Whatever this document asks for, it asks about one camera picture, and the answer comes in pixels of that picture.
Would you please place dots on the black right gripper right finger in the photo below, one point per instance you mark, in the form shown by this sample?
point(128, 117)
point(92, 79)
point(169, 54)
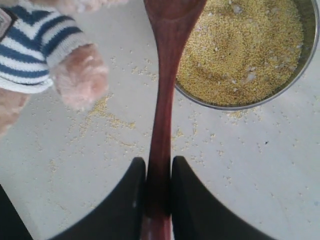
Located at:
point(197, 215)

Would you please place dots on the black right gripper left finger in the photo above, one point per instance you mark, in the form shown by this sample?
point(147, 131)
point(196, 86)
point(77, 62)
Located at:
point(119, 215)

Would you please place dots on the tan teddy bear striped sweater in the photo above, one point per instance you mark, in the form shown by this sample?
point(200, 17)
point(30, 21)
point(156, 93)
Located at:
point(41, 46)

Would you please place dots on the dark red wooden spoon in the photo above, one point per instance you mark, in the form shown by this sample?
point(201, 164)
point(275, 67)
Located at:
point(172, 22)

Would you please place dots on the steel bowl of yellow millet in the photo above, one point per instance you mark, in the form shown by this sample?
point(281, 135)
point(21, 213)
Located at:
point(244, 53)

